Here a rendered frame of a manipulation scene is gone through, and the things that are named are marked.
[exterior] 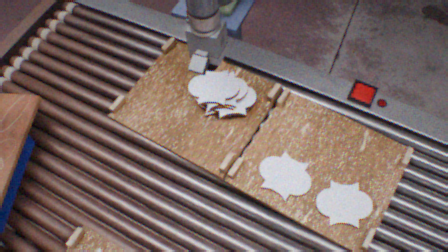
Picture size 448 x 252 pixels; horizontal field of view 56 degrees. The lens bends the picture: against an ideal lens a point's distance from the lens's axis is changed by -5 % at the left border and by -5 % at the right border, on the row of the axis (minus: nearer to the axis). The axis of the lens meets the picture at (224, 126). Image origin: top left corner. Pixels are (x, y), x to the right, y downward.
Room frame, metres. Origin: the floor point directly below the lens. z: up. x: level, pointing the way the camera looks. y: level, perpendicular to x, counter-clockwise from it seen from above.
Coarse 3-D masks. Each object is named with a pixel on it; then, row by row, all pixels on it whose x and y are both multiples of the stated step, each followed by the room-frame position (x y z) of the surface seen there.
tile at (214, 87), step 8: (208, 72) 0.82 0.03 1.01; (216, 72) 0.82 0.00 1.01; (224, 72) 0.82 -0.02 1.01; (192, 80) 0.80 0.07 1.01; (200, 80) 0.80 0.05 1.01; (208, 80) 0.79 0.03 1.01; (216, 80) 0.79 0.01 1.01; (224, 80) 0.79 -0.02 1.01; (232, 80) 0.78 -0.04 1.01; (192, 88) 0.77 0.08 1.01; (200, 88) 0.77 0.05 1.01; (208, 88) 0.76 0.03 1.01; (216, 88) 0.76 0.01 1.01; (224, 88) 0.76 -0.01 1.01; (232, 88) 0.75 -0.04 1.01; (200, 96) 0.74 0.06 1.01; (208, 96) 0.74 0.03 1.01; (216, 96) 0.73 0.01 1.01; (224, 96) 0.73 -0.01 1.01; (232, 96) 0.73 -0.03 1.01; (200, 104) 0.72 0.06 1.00; (224, 104) 0.70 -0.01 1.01
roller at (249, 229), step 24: (48, 120) 0.79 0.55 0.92; (72, 144) 0.70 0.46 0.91; (96, 144) 0.68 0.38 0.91; (120, 168) 0.59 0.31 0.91; (144, 168) 0.58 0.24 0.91; (168, 192) 0.50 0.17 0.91; (192, 192) 0.49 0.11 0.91; (216, 216) 0.41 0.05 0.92; (264, 240) 0.33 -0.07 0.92; (288, 240) 0.33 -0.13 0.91
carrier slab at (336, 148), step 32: (288, 128) 0.64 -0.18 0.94; (320, 128) 0.63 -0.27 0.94; (352, 128) 0.62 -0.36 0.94; (256, 160) 0.55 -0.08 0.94; (320, 160) 0.53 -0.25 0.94; (352, 160) 0.52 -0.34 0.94; (384, 160) 0.50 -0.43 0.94; (256, 192) 0.46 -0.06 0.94; (320, 192) 0.44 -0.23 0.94; (384, 192) 0.41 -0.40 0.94; (320, 224) 0.35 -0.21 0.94
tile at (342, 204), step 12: (324, 192) 0.43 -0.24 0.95; (336, 192) 0.43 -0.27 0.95; (348, 192) 0.42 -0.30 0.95; (360, 192) 0.42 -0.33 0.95; (324, 204) 0.40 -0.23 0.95; (336, 204) 0.39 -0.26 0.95; (348, 204) 0.39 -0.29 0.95; (360, 204) 0.38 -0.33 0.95; (336, 216) 0.36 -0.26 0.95; (348, 216) 0.36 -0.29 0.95; (360, 216) 0.35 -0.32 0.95
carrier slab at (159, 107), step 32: (160, 64) 0.94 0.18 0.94; (224, 64) 0.90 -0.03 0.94; (128, 96) 0.83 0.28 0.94; (160, 96) 0.81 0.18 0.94; (192, 96) 0.80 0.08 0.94; (256, 96) 0.77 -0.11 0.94; (128, 128) 0.72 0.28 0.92; (160, 128) 0.70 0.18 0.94; (192, 128) 0.68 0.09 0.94; (224, 128) 0.67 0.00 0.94; (256, 128) 0.66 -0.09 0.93; (192, 160) 0.58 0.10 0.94
